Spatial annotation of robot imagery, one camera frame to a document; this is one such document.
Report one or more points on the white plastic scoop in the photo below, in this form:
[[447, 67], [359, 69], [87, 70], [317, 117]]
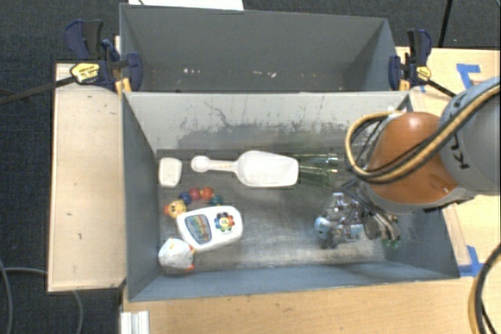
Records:
[[266, 168]]

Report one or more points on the grey metal bin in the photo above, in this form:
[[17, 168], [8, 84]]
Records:
[[274, 109]]

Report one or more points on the white toy bird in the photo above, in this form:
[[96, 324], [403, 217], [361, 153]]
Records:
[[175, 256]]

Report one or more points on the pale wood board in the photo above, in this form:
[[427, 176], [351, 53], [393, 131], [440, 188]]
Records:
[[86, 187]]

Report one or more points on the white toy with coloured beads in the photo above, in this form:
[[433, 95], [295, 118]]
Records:
[[209, 227]]

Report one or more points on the pale blue toy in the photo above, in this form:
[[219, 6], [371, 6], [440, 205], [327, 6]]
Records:
[[323, 226]]

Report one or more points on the small white cup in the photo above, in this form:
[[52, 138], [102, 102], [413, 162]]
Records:
[[170, 171]]

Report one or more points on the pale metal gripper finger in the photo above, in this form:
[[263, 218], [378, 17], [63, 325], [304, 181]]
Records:
[[336, 239], [339, 204]]

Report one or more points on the green clear glass bottle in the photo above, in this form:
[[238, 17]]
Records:
[[317, 168]]

